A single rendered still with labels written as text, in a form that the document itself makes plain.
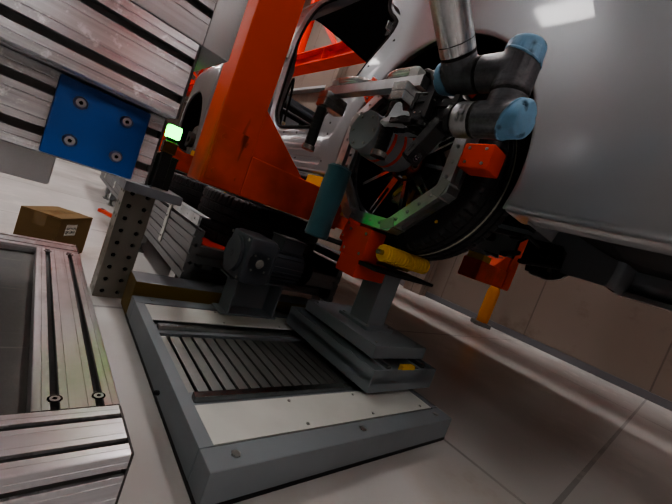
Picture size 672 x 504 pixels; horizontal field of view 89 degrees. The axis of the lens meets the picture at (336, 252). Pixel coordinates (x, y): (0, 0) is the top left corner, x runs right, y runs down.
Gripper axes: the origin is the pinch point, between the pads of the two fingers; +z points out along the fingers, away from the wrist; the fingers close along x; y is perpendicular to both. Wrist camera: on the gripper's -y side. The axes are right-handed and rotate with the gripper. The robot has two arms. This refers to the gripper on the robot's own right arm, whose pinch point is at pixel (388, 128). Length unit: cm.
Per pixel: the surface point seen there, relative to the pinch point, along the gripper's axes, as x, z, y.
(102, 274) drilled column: 39, 73, -75
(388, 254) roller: -21.5, 2.3, -31.6
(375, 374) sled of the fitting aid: -24, -8, -67
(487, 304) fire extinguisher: -361, 110, -54
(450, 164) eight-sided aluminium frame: -20.4, -8.0, -1.0
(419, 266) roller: -39, 2, -32
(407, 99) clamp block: -0.5, -2.5, 8.0
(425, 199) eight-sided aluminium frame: -20.5, -4.2, -12.3
